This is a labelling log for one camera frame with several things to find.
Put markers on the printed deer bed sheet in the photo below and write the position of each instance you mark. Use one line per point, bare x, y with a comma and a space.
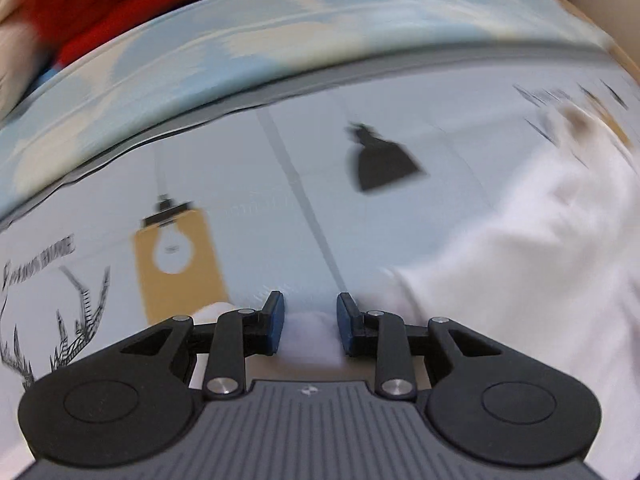
280, 170

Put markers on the red folded blanket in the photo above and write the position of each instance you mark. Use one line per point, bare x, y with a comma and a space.
100, 0

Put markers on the white shirt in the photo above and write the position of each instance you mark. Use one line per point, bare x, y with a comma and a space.
525, 260

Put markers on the cream folded blanket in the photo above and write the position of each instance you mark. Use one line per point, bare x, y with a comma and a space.
15, 50

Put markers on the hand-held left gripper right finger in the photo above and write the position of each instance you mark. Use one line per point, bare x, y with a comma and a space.
345, 325

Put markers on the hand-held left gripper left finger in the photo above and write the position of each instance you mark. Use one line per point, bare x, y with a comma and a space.
275, 322

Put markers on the blue and cream patterned mat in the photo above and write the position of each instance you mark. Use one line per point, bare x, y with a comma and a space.
250, 40

